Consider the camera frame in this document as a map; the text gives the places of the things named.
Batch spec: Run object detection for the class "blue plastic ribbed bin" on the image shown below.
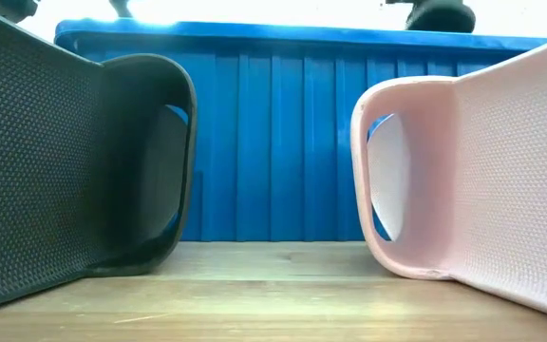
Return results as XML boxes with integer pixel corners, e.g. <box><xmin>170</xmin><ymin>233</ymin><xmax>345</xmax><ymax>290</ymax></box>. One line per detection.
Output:
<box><xmin>53</xmin><ymin>18</ymin><xmax>547</xmax><ymax>243</ymax></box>

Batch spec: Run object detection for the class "pink slide sandal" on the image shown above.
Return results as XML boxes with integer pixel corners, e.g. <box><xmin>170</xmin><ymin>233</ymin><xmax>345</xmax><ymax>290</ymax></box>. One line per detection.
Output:
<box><xmin>349</xmin><ymin>35</ymin><xmax>547</xmax><ymax>325</ymax></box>

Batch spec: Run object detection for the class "black slide sandal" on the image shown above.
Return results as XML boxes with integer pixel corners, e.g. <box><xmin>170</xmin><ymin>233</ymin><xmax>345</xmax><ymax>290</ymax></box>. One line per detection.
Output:
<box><xmin>0</xmin><ymin>2</ymin><xmax>198</xmax><ymax>315</ymax></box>

